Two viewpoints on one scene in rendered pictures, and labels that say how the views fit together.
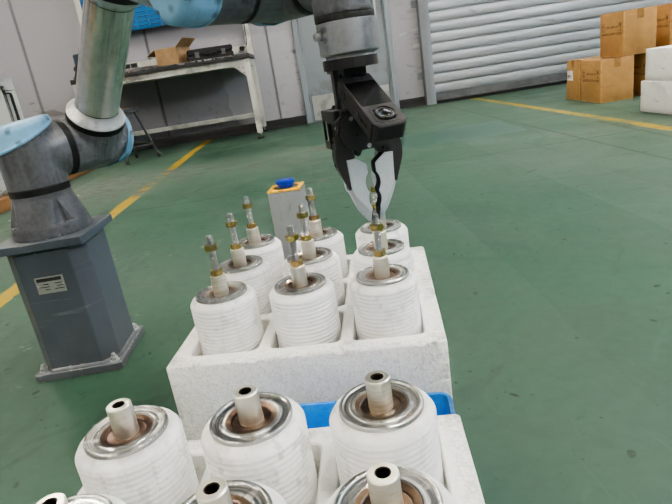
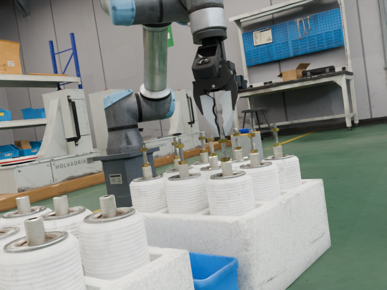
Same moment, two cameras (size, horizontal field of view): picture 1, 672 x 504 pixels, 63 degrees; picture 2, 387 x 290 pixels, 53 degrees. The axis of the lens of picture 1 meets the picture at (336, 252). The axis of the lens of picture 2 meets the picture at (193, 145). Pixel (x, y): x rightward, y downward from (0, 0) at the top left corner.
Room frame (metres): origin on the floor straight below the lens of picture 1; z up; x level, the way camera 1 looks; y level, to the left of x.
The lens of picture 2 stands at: (0.00, -0.44, 0.37)
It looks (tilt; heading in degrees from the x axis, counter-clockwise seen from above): 3 degrees down; 32
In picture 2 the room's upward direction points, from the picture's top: 8 degrees counter-clockwise
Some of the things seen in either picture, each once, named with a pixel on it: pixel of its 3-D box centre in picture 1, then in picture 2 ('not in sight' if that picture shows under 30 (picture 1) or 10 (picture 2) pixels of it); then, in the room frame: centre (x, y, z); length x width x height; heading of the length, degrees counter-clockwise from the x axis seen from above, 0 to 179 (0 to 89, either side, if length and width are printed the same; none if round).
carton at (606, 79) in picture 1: (606, 78); not in sight; (4.14, -2.17, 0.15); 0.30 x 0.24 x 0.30; 0
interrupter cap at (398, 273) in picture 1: (382, 275); (227, 175); (0.72, -0.06, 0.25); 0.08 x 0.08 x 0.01
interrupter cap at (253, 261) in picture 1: (240, 264); (179, 170); (0.87, 0.16, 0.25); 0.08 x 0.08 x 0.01
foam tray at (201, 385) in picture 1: (324, 343); (223, 231); (0.85, 0.04, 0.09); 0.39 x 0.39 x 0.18; 83
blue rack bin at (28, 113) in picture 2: not in sight; (41, 113); (4.12, 4.93, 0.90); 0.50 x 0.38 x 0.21; 89
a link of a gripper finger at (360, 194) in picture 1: (353, 187); (212, 115); (0.74, -0.04, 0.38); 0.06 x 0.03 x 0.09; 15
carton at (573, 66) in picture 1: (591, 77); not in sight; (4.46, -2.22, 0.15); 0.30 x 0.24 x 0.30; 90
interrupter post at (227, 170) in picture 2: (381, 266); (227, 169); (0.72, -0.06, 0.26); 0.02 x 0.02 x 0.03
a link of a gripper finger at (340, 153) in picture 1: (350, 156); (205, 93); (0.71, -0.04, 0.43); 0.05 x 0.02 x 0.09; 105
